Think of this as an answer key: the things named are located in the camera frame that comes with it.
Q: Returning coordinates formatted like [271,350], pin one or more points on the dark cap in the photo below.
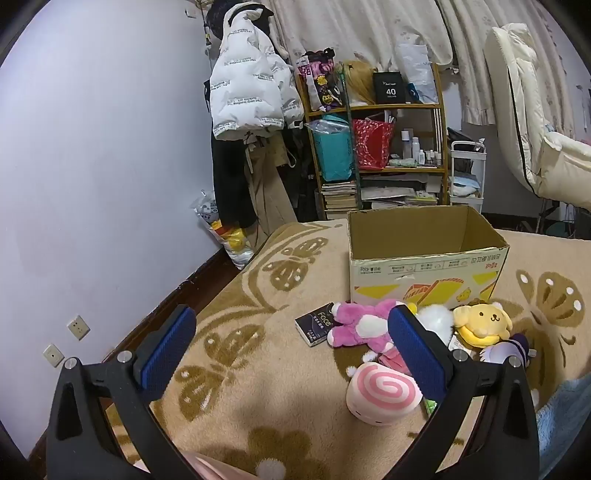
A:
[214,21]

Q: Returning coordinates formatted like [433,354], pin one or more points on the pile of papers and booklets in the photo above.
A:
[392,194]

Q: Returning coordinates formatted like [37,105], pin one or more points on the white black fluffy plush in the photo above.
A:
[438,321]

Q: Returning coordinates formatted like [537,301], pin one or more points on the teal bag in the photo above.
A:
[332,152]

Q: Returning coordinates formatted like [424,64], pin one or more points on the green pole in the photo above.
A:
[352,138]

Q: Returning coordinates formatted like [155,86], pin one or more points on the blonde wig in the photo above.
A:
[360,83]

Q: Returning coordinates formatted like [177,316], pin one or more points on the white trolley cart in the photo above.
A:
[466,159]

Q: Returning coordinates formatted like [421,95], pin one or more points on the white wall socket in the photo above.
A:
[78,327]
[53,355]

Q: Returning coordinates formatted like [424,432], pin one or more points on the pink plush toy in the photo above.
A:
[355,323]

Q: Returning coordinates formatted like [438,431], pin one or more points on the pink swirl roll plush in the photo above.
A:
[383,392]

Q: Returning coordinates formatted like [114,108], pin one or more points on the pink cloth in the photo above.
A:
[221,470]

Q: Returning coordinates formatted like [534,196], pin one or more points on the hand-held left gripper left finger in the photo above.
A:
[168,353]

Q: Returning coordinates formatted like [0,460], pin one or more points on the row of cosmetic bottles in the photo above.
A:
[420,150]

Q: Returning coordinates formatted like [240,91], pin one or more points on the purple plush doll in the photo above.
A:
[517,344]

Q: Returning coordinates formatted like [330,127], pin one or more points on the printed cardboard box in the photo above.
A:
[415,272]

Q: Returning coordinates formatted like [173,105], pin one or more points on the plastic bag of toys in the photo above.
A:
[231,240]

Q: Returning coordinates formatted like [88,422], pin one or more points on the black pink printed bag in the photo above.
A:
[318,69]

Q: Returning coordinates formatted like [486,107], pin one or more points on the stack of books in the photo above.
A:
[339,198]

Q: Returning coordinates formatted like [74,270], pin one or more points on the green tissue pack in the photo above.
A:
[430,407]

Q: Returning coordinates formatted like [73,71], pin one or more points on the black tissue pack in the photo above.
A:
[316,325]

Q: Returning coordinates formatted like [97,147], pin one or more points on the black box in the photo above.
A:
[390,87]

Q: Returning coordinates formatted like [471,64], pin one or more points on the beige pants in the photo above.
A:
[268,194]

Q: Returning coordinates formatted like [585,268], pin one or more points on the small pink white plush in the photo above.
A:
[392,357]

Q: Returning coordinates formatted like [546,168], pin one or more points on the white puffer jacket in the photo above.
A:
[249,83]

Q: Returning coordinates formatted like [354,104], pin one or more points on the cream patterned curtains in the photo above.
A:
[369,27]

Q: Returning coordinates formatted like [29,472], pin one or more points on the wooden shelf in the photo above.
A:
[374,107]

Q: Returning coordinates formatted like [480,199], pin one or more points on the light blue cloth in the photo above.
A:
[568,415]

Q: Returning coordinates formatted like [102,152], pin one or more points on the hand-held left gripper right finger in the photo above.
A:
[418,355]

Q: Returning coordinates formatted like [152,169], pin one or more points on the blue white cloth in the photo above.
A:
[464,187]

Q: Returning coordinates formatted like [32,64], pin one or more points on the black hanging garment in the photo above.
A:
[228,184]
[300,184]

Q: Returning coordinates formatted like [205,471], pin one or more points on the clear plastic bag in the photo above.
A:
[415,64]

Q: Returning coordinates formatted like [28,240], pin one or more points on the metal stand legs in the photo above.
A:
[540,217]

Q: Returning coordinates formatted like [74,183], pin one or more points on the red patterned bag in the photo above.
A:
[371,143]

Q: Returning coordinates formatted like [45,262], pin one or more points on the yellow dog plush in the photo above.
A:
[485,321]

